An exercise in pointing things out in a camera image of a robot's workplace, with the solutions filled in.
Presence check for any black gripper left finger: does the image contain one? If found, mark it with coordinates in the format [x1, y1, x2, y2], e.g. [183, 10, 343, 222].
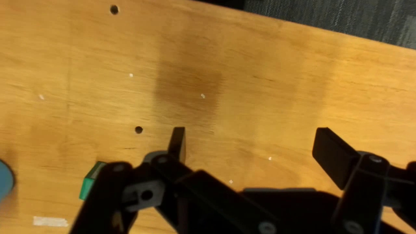
[70, 126, 278, 234]

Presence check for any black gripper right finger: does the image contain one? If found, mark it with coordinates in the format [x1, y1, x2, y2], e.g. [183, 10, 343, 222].
[311, 126, 416, 234]

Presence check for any green block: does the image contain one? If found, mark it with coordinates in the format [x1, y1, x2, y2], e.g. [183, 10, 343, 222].
[78, 160, 108, 201]

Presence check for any blue plastic cup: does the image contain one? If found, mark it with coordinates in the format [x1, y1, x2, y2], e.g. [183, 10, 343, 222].
[0, 158, 17, 203]

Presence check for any white label sticker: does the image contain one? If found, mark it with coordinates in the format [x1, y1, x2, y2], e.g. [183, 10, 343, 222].
[33, 216, 70, 229]

